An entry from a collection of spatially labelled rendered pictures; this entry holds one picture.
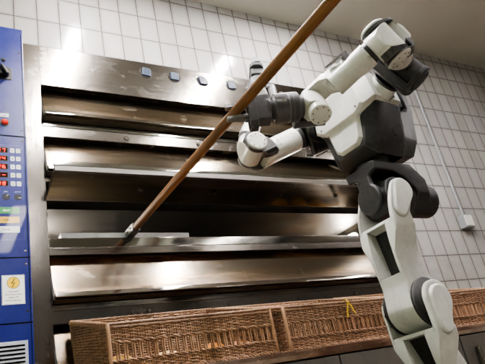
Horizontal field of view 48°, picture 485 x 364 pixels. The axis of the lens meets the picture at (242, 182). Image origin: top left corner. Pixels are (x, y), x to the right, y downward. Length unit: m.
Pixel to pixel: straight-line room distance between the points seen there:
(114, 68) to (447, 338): 1.86
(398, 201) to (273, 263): 0.98
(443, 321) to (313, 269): 1.12
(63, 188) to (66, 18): 0.92
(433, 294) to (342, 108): 0.66
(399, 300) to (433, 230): 1.71
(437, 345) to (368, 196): 0.49
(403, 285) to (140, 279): 1.05
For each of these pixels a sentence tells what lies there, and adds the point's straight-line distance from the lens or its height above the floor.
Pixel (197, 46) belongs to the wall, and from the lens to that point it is 3.01.
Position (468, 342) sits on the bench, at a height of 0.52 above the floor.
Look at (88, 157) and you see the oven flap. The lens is 2.40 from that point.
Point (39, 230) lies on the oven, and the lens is 2.20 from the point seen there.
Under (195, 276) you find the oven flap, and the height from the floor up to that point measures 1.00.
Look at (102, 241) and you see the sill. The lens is 2.24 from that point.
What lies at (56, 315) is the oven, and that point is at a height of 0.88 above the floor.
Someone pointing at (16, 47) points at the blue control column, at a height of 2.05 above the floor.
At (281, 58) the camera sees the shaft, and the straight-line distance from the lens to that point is 1.37.
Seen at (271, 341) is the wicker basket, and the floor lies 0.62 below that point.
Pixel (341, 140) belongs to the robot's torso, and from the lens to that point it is 1.85.
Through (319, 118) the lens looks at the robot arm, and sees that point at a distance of 1.55.
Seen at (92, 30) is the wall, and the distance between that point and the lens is 2.81.
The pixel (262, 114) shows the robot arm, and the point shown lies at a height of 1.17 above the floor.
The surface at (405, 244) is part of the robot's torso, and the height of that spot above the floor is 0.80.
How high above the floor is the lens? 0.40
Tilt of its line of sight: 24 degrees up
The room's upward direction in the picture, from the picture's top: 12 degrees counter-clockwise
